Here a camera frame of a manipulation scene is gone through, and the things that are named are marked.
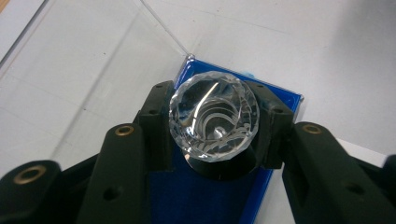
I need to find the large white table cover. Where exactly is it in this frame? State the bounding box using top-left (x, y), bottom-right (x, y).
top-left (0, 0), bottom-right (396, 224)

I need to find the white paper sheet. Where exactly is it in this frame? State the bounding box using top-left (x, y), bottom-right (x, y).
top-left (337, 137), bottom-right (389, 169)

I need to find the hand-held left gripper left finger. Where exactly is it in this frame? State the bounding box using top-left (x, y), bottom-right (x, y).
top-left (75, 79), bottom-right (176, 224)

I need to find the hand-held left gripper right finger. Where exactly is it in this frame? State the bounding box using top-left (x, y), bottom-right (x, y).
top-left (244, 80), bottom-right (396, 224)

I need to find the crystal-handled black stamp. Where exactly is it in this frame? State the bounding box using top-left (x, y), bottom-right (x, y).
top-left (168, 70), bottom-right (262, 181)

